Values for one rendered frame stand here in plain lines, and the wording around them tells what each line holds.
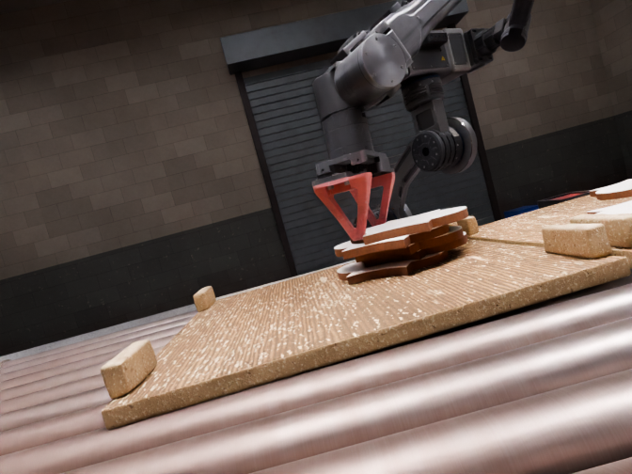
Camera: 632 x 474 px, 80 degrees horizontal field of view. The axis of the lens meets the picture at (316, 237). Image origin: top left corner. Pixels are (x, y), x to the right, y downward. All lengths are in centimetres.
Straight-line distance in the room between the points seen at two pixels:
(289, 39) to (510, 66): 326
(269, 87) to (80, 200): 285
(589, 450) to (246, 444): 16
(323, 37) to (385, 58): 502
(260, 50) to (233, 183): 171
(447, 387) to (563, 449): 6
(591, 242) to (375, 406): 23
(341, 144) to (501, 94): 605
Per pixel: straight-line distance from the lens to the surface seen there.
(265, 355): 31
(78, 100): 592
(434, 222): 44
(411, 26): 59
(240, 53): 531
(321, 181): 44
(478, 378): 25
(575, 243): 38
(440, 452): 20
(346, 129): 47
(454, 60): 152
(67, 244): 578
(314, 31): 547
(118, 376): 33
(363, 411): 24
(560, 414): 21
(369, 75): 42
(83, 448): 34
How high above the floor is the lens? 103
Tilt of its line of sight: 4 degrees down
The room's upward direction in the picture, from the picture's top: 15 degrees counter-clockwise
